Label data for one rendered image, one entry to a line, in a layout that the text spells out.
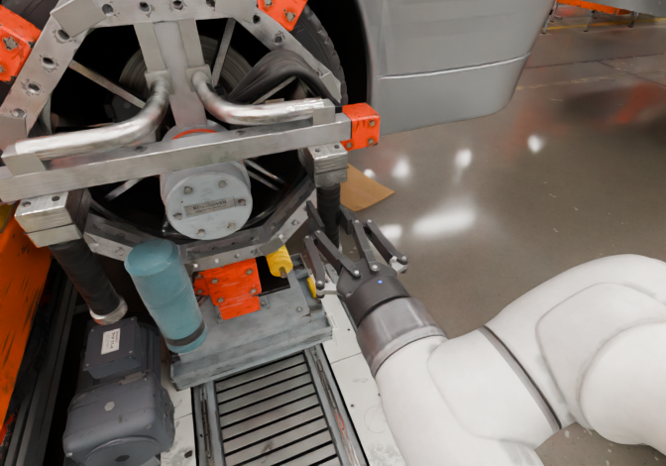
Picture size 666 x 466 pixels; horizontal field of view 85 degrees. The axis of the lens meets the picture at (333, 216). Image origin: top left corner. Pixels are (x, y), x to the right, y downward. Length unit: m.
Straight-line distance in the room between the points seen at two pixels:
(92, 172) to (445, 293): 1.36
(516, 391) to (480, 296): 1.28
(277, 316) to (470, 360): 0.90
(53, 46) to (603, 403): 0.71
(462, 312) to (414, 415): 1.21
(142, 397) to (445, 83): 1.02
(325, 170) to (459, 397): 0.31
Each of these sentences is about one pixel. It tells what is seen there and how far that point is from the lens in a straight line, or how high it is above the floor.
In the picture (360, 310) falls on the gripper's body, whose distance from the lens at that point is 0.43.
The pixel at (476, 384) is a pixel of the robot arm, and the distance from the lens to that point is 0.36.
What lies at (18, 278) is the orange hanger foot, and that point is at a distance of 1.02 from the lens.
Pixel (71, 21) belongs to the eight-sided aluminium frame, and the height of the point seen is 1.09.
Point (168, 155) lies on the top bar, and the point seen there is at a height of 0.97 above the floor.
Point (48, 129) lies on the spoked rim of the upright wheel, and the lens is 0.80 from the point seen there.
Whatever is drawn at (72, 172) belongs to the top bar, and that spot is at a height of 0.97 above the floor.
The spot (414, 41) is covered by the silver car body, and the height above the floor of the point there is 0.97.
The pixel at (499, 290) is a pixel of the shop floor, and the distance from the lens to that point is 1.69.
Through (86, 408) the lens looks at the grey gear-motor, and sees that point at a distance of 1.00.
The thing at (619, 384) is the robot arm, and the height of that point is 0.94.
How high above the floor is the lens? 1.20
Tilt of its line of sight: 40 degrees down
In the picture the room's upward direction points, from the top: straight up
